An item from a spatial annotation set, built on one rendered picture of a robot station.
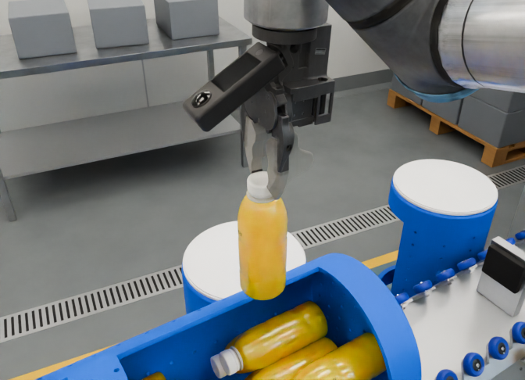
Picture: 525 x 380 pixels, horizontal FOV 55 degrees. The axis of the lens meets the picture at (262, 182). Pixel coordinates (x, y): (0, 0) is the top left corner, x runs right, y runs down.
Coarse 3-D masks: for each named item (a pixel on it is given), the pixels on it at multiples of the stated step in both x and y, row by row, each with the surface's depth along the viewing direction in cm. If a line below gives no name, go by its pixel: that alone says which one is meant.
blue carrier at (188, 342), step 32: (288, 288) 94; (320, 288) 96; (352, 288) 78; (384, 288) 78; (192, 320) 74; (224, 320) 89; (256, 320) 94; (352, 320) 89; (384, 320) 75; (128, 352) 69; (160, 352) 84; (192, 352) 88; (384, 352) 73; (416, 352) 76
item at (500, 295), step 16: (496, 240) 111; (496, 256) 110; (512, 256) 108; (496, 272) 111; (512, 272) 107; (480, 288) 118; (496, 288) 114; (512, 288) 108; (496, 304) 116; (512, 304) 112
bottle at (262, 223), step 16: (240, 208) 66; (256, 208) 64; (272, 208) 64; (240, 224) 66; (256, 224) 64; (272, 224) 64; (240, 240) 68; (256, 240) 65; (272, 240) 66; (240, 256) 70; (256, 256) 67; (272, 256) 67; (240, 272) 72; (256, 272) 69; (272, 272) 69; (256, 288) 70; (272, 288) 70
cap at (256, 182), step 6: (252, 174) 65; (258, 174) 65; (264, 174) 65; (252, 180) 64; (258, 180) 64; (264, 180) 64; (252, 186) 63; (258, 186) 63; (264, 186) 63; (252, 192) 63; (258, 192) 63; (264, 192) 63; (258, 198) 64; (264, 198) 63
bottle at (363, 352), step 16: (368, 336) 83; (336, 352) 80; (352, 352) 80; (368, 352) 80; (304, 368) 79; (320, 368) 77; (336, 368) 78; (352, 368) 78; (368, 368) 79; (384, 368) 81
